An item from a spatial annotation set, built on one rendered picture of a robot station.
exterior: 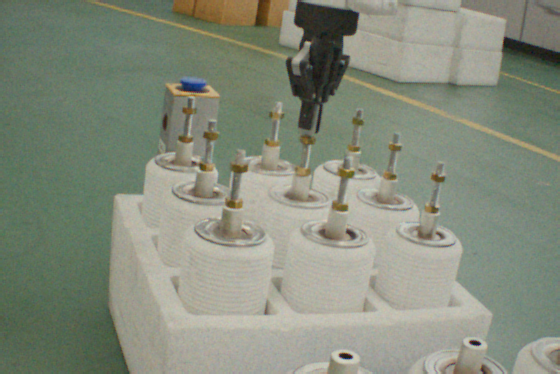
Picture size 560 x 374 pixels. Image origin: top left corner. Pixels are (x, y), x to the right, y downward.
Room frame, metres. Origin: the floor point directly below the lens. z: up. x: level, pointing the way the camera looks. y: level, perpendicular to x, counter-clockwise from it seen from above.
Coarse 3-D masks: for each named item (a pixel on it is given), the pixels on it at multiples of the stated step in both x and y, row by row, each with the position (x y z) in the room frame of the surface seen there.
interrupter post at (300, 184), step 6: (294, 174) 0.97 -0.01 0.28; (294, 180) 0.97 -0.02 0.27; (300, 180) 0.96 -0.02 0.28; (306, 180) 0.96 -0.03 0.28; (294, 186) 0.97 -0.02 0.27; (300, 186) 0.96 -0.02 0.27; (306, 186) 0.97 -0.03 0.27; (294, 192) 0.96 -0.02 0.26; (300, 192) 0.96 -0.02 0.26; (306, 192) 0.97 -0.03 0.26; (294, 198) 0.96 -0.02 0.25; (300, 198) 0.96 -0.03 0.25; (306, 198) 0.97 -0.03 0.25
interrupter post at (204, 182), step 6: (198, 168) 0.93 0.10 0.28; (198, 174) 0.92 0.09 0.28; (204, 174) 0.92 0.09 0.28; (210, 174) 0.92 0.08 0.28; (198, 180) 0.92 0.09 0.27; (204, 180) 0.92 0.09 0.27; (210, 180) 0.92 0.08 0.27; (198, 186) 0.92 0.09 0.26; (204, 186) 0.92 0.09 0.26; (210, 186) 0.93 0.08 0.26; (198, 192) 0.92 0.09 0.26; (204, 192) 0.92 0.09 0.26; (210, 192) 0.93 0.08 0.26
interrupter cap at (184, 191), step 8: (176, 184) 0.94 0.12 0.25; (184, 184) 0.95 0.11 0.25; (192, 184) 0.95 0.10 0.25; (216, 184) 0.97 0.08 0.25; (176, 192) 0.91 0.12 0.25; (184, 192) 0.92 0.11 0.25; (192, 192) 0.93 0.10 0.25; (216, 192) 0.94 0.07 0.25; (224, 192) 0.94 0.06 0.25; (184, 200) 0.90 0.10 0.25; (192, 200) 0.90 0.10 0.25; (200, 200) 0.90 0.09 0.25; (208, 200) 0.91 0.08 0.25; (216, 200) 0.91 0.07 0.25; (224, 200) 0.91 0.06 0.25
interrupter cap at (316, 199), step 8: (272, 192) 0.97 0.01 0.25; (280, 192) 0.98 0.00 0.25; (288, 192) 0.99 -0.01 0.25; (312, 192) 0.99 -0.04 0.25; (320, 192) 1.00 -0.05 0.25; (280, 200) 0.94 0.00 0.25; (288, 200) 0.95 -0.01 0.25; (312, 200) 0.97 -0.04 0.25; (320, 200) 0.97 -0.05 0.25; (328, 200) 0.97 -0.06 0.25; (304, 208) 0.94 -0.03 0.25; (312, 208) 0.94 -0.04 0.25; (320, 208) 0.95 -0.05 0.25
